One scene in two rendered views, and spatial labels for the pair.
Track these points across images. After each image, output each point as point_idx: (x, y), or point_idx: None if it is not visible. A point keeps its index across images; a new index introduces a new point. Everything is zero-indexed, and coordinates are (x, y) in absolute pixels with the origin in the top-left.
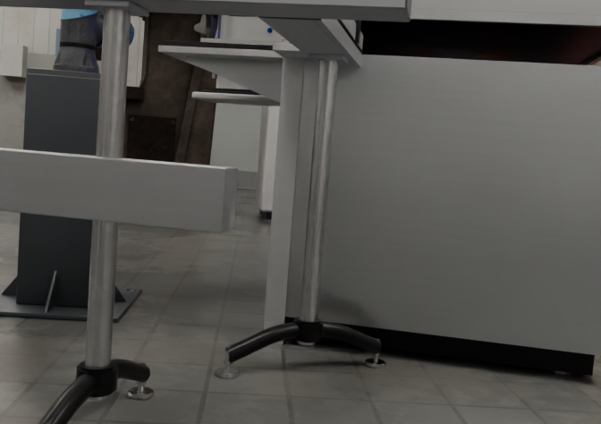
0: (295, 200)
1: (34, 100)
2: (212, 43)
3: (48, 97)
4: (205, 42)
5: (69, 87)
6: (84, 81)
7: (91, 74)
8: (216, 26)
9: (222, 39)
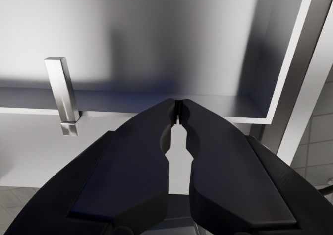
0: None
1: (205, 234)
2: (314, 45)
3: (203, 230)
4: (303, 82)
5: (200, 231)
6: (198, 228)
7: (197, 234)
8: (101, 150)
9: (306, 1)
